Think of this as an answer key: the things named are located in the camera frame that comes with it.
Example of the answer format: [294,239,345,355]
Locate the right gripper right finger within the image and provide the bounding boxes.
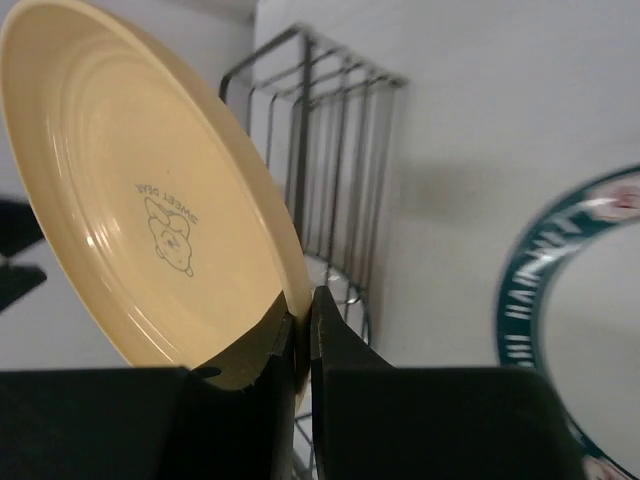
[310,287,584,479]

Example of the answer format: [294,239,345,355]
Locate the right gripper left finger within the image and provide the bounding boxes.
[1,299,295,479]

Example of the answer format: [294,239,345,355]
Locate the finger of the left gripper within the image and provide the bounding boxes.
[1,198,47,311]

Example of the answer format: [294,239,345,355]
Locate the yellow bear plate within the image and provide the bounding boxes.
[1,1,312,396]

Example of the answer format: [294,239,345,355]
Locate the white plate green rim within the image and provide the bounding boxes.
[495,166,639,479]

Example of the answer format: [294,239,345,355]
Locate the black wire dish rack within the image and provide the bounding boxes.
[217,22,409,480]

